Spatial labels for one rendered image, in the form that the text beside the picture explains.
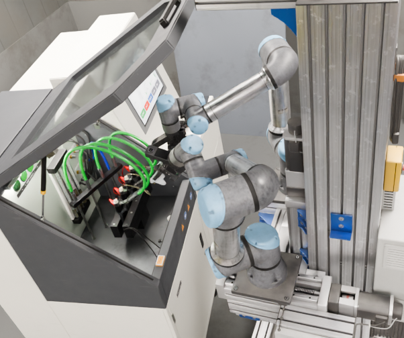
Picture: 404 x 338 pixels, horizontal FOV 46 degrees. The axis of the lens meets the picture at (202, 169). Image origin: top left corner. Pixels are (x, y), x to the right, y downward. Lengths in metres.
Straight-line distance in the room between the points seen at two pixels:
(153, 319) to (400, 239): 1.13
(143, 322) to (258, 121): 2.36
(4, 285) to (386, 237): 1.65
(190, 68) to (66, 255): 2.50
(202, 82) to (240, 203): 2.95
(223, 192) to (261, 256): 0.47
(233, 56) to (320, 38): 2.67
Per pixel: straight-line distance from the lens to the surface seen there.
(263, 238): 1.69
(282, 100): 2.04
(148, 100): 2.68
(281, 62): 1.83
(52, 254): 2.08
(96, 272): 2.07
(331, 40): 1.35
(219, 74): 4.10
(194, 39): 4.07
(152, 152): 1.85
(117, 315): 2.31
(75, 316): 2.44
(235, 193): 1.30
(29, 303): 2.49
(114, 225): 2.30
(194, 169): 1.69
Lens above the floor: 2.53
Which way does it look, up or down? 39 degrees down
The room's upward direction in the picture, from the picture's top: 13 degrees counter-clockwise
